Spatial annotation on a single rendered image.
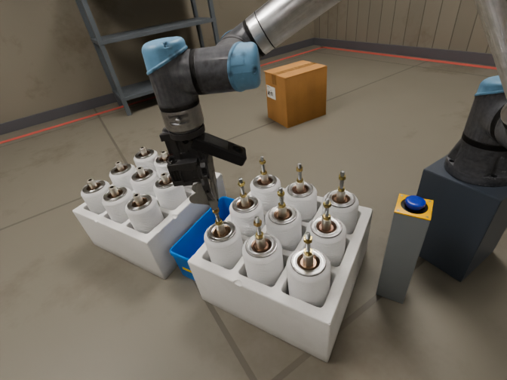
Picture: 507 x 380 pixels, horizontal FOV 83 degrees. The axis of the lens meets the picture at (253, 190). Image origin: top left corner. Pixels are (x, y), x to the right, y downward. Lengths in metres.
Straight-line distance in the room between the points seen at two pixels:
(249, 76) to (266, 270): 0.42
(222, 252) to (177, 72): 0.43
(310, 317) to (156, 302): 0.51
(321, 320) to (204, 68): 0.53
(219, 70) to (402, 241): 0.54
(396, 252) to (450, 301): 0.25
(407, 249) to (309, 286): 0.26
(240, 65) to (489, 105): 0.54
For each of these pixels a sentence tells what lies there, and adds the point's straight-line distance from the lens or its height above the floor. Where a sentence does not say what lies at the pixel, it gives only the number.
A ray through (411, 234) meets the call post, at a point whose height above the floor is 0.26.
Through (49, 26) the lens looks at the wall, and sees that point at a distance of 2.98.
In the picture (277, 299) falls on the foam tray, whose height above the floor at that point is 0.18.
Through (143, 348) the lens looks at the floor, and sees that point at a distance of 0.93.
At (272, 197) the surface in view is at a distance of 0.87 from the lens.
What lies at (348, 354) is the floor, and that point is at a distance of 0.83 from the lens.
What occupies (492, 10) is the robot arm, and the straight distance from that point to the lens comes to 0.58.
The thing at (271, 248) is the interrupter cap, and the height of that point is 0.25.
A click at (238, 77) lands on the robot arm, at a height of 0.63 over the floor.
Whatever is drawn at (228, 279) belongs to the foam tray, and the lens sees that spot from 0.73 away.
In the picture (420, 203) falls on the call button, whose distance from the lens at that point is 0.71.
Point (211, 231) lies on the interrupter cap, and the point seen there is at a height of 0.25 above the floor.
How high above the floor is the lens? 0.76
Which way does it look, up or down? 36 degrees down
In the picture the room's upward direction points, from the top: 9 degrees counter-clockwise
